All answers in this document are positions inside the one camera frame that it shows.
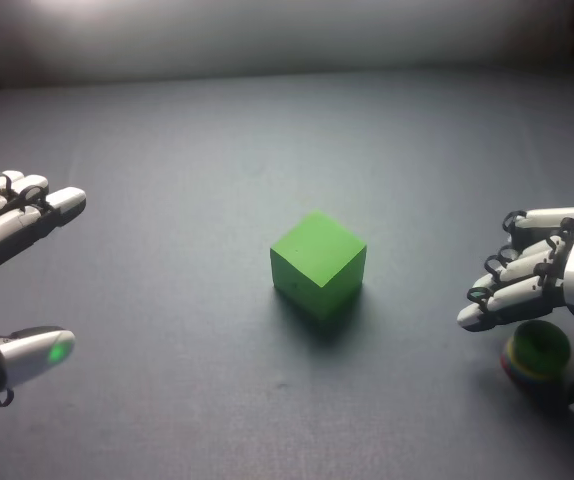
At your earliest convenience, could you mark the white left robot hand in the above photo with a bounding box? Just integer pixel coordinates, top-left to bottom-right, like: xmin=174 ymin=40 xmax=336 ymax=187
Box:
xmin=0 ymin=167 xmax=87 ymax=410

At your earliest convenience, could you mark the grey table cloth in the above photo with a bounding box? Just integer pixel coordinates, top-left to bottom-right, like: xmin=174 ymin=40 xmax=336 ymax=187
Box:
xmin=0 ymin=67 xmax=574 ymax=480

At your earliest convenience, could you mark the rainbow ring stack toy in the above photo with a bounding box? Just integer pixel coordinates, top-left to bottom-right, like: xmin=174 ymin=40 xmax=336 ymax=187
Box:
xmin=499 ymin=322 xmax=571 ymax=389

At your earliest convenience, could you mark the green cube block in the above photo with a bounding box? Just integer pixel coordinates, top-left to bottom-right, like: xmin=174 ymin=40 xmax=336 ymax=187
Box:
xmin=269 ymin=209 xmax=368 ymax=321

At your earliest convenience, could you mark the white backdrop sheet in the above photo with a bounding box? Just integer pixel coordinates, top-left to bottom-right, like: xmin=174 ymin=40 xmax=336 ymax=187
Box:
xmin=0 ymin=0 xmax=574 ymax=94

